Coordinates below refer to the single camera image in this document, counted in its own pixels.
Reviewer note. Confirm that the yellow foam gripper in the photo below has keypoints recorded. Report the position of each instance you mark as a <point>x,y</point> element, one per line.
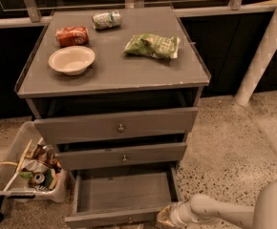
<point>179,216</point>

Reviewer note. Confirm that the grey bottom drawer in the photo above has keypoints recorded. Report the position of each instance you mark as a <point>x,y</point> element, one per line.
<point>122,195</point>

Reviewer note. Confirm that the grey drawer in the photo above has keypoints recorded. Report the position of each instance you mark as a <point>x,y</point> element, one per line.
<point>122,195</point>
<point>95,127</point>
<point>113,157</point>

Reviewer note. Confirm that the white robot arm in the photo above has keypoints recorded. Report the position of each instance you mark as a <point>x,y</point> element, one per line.
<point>202,209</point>

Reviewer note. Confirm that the grey middle drawer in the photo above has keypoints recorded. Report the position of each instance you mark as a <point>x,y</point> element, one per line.
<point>113,157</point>

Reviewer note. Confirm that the grey top drawer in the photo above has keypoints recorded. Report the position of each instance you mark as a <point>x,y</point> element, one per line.
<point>95,127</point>

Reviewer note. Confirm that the grey drawer cabinet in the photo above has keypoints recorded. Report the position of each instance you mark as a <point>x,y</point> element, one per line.
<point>115,82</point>

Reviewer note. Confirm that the trash pile in bin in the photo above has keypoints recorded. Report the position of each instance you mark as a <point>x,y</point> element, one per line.
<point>38,166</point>

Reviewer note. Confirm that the clear plastic bin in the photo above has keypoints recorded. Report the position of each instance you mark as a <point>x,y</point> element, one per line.
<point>12,185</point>

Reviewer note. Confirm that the green chip bag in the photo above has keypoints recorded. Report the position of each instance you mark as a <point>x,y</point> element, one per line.
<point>151,45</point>

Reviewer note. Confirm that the white paper bowl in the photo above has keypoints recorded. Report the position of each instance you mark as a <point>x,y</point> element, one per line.
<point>72,60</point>

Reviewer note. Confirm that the red soda can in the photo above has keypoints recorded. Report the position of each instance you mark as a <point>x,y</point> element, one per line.
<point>72,36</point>

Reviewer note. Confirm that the white green soda can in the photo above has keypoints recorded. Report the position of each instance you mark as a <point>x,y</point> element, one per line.
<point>106,20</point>

